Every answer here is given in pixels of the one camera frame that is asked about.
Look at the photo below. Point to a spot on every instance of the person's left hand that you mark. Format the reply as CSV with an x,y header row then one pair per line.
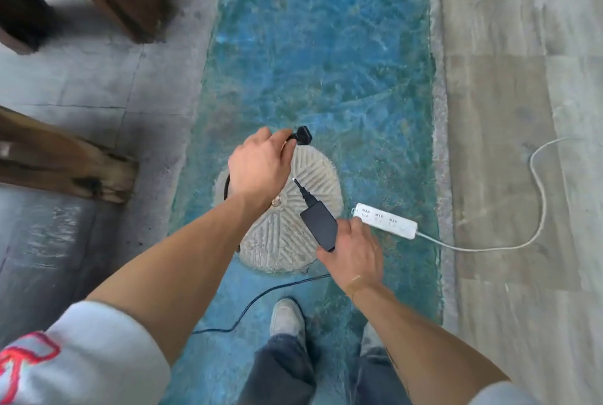
x,y
258,166

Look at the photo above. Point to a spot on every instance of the person's right hand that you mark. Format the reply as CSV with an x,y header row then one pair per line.
x,y
354,256

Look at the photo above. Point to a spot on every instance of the person's left thumb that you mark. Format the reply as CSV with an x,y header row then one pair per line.
x,y
289,154

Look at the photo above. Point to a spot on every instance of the person's right thumb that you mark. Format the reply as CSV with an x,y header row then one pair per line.
x,y
327,257

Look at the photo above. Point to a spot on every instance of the black power adapter brick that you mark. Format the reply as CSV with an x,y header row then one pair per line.
x,y
320,224

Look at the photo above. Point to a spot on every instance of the person's left forearm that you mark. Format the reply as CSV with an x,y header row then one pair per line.
x,y
188,258

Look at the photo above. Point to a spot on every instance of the person's right forearm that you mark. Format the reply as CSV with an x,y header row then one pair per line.
x,y
424,348

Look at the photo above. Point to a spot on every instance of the round grooved stone millstone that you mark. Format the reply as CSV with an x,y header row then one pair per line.
x,y
282,235

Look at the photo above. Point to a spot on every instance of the white power strip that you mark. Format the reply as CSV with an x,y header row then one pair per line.
x,y
386,222

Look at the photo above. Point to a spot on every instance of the grey left shoe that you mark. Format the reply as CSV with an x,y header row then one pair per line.
x,y
286,317

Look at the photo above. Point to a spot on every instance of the grey shoe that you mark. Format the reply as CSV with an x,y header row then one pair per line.
x,y
373,338
286,317

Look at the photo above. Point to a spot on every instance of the grey right shoe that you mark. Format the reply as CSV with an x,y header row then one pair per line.
x,y
373,338

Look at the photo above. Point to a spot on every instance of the dark blue jeans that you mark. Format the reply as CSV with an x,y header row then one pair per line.
x,y
280,371

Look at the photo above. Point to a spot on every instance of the plain grey sleeve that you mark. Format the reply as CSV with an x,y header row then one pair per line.
x,y
504,394

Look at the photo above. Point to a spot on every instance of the weathered wooden beam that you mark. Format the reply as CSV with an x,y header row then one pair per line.
x,y
61,162

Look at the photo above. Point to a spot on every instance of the grey sleeve with red print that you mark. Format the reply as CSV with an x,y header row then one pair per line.
x,y
80,357

